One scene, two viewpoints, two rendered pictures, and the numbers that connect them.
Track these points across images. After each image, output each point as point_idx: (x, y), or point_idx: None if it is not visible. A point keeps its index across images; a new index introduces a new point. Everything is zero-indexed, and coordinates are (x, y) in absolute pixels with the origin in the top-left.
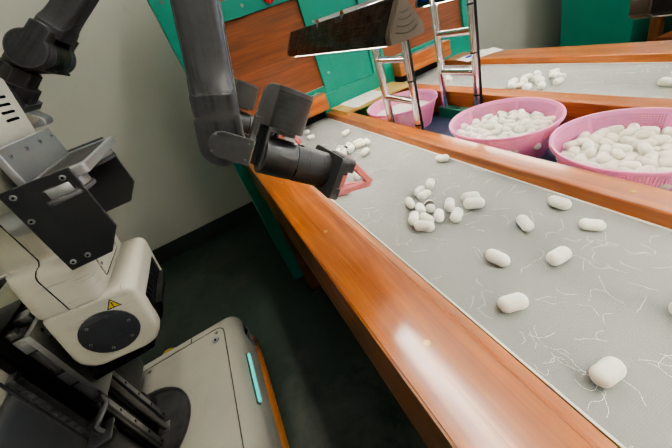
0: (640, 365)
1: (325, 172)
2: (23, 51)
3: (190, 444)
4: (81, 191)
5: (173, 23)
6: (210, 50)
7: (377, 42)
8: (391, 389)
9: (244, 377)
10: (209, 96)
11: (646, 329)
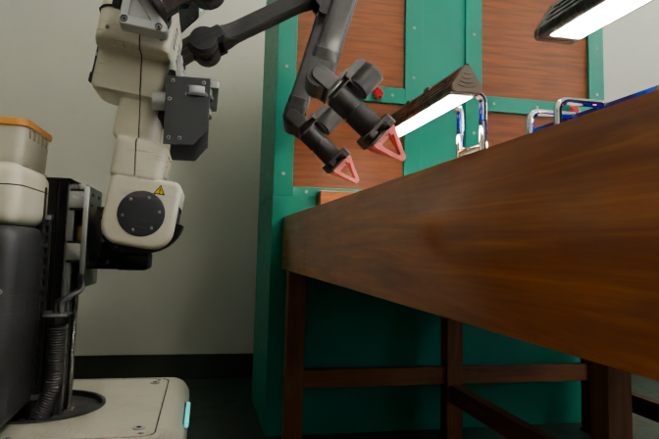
0: None
1: (373, 121)
2: (200, 38)
3: (94, 415)
4: (206, 96)
5: (287, 83)
6: (336, 30)
7: (444, 91)
8: (360, 276)
9: (177, 405)
10: (326, 48)
11: None
